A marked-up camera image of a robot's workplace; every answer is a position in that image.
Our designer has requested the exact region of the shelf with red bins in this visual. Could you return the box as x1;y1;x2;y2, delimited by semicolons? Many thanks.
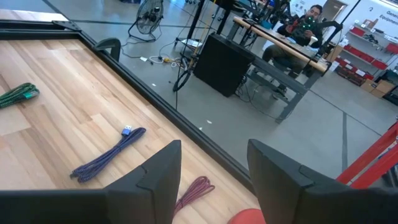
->
337;18;398;86

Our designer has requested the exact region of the grey metal wood-top table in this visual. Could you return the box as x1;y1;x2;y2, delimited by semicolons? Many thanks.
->
233;15;331;124

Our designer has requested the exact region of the black aluminium table frame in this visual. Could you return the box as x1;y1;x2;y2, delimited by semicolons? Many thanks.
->
0;19;261;195

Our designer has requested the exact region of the red desk lamp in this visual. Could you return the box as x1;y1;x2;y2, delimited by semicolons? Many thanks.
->
228;123;398;224

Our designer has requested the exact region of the person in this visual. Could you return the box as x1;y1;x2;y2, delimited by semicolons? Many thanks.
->
262;4;343;78

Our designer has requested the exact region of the black background rig frame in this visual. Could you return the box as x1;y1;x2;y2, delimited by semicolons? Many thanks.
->
186;0;363;58

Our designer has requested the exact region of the white floor cable bundle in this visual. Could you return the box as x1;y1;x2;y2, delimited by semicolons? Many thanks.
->
139;54;187;68

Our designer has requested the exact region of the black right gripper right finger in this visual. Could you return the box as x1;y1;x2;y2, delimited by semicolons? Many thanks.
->
247;139;354;224

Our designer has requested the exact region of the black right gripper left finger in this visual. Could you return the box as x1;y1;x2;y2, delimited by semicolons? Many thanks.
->
105;139;182;224

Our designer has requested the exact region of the green braided USB cable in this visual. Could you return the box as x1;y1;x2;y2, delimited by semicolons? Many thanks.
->
0;82;40;110

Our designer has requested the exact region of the black curved bracket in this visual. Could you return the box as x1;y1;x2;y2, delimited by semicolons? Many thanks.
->
93;37;122;62

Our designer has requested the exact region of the brown cardboard box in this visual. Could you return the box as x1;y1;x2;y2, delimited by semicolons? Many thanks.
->
360;78;379;93
371;80;396;99

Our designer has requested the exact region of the black coiled floor cable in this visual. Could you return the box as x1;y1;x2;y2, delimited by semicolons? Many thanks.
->
172;68;194;93

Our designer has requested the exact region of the pink braided USB cable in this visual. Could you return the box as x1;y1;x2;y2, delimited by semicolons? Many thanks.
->
173;175;216;218

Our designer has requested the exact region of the plain black box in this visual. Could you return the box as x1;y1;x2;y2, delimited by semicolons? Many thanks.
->
193;33;256;98

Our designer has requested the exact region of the black floor fan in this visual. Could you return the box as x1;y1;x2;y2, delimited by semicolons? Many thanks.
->
127;0;165;44

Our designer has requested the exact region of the blue braided USB cable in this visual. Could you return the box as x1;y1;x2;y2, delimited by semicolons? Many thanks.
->
70;124;147;184

